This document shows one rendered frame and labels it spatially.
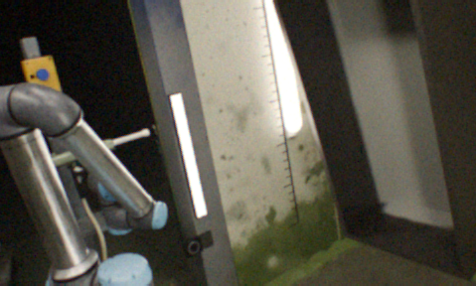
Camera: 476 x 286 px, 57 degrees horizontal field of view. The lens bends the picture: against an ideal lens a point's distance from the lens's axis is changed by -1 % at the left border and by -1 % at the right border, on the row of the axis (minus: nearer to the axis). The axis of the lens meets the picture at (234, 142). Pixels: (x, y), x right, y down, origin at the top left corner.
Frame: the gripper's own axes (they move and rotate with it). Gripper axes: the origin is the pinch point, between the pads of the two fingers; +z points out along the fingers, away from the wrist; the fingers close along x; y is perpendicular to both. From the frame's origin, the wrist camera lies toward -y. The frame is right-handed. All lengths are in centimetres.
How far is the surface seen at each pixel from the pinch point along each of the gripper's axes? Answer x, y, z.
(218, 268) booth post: 54, 77, 5
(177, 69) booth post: 56, -29, 5
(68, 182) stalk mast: -1.7, 11.4, 26.0
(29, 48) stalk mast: -1, -51, 26
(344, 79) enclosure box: 111, -11, -45
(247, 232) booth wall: 77, 66, 5
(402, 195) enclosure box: 132, 52, -55
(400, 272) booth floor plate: 141, 105, -43
